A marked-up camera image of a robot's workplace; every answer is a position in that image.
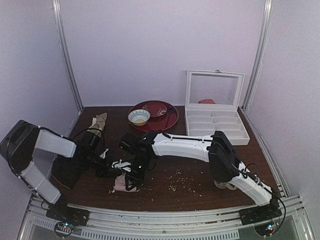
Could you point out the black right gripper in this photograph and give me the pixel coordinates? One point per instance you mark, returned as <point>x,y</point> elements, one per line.
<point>135,176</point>

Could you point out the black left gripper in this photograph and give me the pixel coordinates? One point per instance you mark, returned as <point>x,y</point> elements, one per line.
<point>108,164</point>

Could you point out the pink and cream underwear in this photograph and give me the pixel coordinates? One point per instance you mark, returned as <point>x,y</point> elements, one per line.
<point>120,185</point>

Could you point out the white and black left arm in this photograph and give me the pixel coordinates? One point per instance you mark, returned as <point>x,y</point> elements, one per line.
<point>17,149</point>

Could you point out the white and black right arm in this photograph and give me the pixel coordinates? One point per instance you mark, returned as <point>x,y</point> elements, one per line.
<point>216,150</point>

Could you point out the beige crumpled cloth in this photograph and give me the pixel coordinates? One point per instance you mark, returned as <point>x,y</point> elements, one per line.
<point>98,124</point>

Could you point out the yellow and blue patterned bowl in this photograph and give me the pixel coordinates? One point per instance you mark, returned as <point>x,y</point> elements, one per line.
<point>139,117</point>

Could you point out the black striped garment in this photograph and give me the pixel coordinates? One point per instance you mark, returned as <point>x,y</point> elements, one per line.
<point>66,171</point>

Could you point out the small red floral dish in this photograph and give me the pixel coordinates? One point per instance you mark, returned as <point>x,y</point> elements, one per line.
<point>155,109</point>

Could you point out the purple spoon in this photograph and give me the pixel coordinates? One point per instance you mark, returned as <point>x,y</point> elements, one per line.
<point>170,111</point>

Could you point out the red object behind box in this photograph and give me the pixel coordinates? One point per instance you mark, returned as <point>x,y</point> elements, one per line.
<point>206,101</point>

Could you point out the white compartment box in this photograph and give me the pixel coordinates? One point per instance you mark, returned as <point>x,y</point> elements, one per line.
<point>225,89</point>

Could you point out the beige mug with blue design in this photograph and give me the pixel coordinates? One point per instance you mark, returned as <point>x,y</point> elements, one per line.
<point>224,185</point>

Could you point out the left aluminium frame post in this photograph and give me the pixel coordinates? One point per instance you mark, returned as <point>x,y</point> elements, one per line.
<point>58,18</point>

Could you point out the aluminium frame post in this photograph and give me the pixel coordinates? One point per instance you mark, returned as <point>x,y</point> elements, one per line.
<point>58,18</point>
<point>257,64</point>

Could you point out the aluminium front rail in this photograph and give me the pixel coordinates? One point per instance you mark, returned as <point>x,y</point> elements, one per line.
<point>217,224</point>

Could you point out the right aluminium frame post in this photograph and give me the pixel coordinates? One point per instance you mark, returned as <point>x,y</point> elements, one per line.
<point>257,64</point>

